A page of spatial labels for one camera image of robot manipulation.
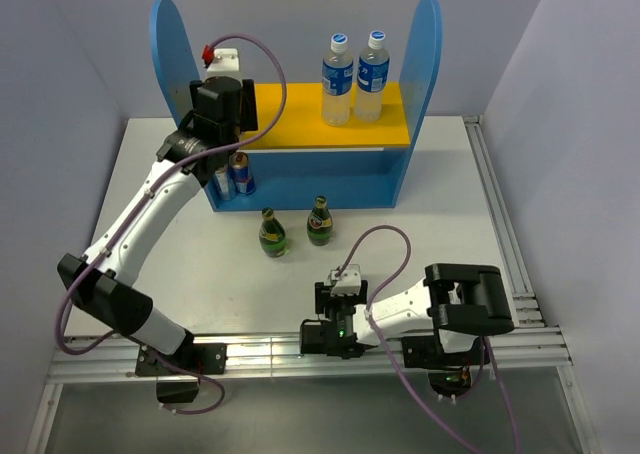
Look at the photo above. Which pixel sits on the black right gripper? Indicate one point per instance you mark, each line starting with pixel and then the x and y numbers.
pixel 323 300

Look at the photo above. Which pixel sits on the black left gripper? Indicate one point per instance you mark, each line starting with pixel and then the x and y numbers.
pixel 247 114

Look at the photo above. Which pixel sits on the Pocari Sweat bottle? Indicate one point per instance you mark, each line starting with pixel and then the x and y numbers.
pixel 372 75
pixel 337 82

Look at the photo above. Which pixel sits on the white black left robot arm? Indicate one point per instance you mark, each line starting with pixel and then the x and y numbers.
pixel 101 280

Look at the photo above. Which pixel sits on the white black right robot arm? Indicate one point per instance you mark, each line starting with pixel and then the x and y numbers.
pixel 439 321

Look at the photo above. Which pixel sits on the blue and yellow shelf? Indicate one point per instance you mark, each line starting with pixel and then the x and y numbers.
pixel 294 155

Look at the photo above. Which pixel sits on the Red Bull can right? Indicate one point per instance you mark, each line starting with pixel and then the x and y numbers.
pixel 241 173

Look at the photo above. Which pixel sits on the red bull can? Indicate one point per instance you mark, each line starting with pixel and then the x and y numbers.
pixel 224 183
pixel 241 173

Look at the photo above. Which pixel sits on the green Perrier bottle right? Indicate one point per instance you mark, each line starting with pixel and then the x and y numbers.
pixel 319 222

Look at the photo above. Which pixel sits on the green perrier bottle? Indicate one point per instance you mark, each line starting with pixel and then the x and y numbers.
pixel 319 222
pixel 272 236

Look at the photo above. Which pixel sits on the Red Bull can left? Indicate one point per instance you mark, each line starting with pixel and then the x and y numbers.
pixel 224 183

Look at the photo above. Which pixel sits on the green Perrier bottle left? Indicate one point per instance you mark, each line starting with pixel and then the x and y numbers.
pixel 272 236

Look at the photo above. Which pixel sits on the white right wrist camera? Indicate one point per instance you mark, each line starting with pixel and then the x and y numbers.
pixel 344 282

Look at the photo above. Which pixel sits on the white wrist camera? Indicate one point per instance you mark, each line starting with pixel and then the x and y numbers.
pixel 344 282
pixel 225 62

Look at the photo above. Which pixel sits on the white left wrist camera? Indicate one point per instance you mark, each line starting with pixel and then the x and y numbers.
pixel 225 62

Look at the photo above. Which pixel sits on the aluminium rail frame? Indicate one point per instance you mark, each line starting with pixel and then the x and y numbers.
pixel 533 344

